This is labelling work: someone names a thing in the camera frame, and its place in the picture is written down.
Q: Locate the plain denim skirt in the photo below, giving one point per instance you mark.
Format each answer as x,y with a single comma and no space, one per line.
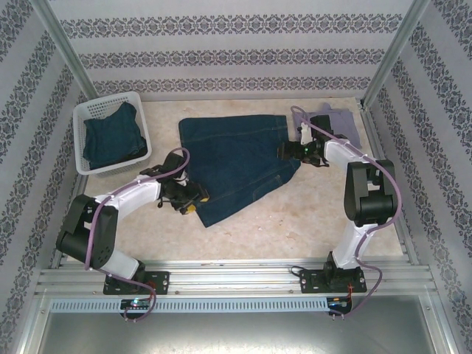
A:
228,162

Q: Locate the lavender skirt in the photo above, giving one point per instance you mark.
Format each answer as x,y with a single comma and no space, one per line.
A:
346,125

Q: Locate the buttoned pocket denim skirt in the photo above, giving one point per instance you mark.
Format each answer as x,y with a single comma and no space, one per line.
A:
110,136

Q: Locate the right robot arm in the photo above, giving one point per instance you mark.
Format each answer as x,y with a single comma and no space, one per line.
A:
372,199

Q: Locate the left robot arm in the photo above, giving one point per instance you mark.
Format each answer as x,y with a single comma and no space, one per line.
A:
77,232

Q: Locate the left circuit board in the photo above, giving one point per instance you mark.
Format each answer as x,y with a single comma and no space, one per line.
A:
136,304

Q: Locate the circuit board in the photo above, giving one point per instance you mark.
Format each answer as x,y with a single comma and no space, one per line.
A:
136,304
339,303

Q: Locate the white plastic basket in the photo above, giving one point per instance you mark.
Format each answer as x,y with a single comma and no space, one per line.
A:
110,101

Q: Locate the grey metal sheet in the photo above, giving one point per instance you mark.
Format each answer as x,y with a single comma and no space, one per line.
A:
236,333

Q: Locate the right circuit board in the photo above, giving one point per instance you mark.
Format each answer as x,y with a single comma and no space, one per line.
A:
339,303

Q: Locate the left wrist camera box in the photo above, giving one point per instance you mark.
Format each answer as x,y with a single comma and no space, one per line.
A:
181,180

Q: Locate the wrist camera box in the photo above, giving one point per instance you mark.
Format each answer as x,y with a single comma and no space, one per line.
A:
181,180
305,132

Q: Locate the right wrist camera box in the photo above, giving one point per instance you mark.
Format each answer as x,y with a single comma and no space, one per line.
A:
305,132

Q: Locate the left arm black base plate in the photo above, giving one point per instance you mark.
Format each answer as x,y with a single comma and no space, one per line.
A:
160,282

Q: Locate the aluminium mounting rail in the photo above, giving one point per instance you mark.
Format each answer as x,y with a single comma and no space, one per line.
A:
236,274

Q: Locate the aluminium side rail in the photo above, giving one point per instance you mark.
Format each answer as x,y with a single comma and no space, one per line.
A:
409,254
79,182

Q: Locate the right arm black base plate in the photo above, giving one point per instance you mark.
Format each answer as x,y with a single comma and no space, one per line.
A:
311,282

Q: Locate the aluminium frame post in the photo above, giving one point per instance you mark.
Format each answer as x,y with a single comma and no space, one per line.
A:
62,40
399,40

